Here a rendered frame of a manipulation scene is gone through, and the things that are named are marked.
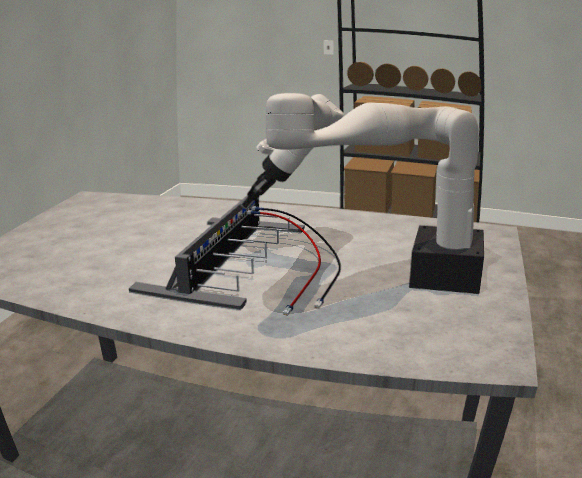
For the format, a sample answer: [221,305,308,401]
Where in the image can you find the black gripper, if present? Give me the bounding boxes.
[241,155,292,210]

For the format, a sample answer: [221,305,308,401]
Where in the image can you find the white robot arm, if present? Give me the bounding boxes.
[256,93,479,249]

